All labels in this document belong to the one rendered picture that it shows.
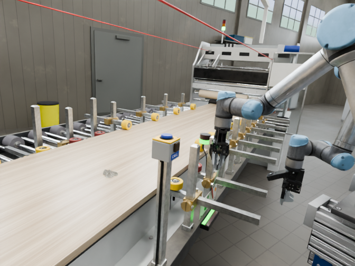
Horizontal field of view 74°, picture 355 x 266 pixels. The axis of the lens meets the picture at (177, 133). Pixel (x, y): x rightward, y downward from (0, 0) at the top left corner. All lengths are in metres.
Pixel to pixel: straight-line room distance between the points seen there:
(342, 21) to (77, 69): 5.46
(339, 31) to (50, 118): 4.85
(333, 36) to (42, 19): 5.42
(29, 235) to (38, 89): 4.95
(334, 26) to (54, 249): 1.01
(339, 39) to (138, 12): 5.97
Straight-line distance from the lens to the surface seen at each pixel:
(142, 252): 1.22
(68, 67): 5.83
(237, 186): 1.34
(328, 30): 0.80
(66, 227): 0.93
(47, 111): 5.12
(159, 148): 0.76
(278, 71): 3.69
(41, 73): 5.73
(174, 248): 1.12
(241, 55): 4.10
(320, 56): 0.96
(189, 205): 1.10
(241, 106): 0.94
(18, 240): 0.93
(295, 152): 1.21
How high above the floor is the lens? 1.45
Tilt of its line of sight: 16 degrees down
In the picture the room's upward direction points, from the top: 4 degrees clockwise
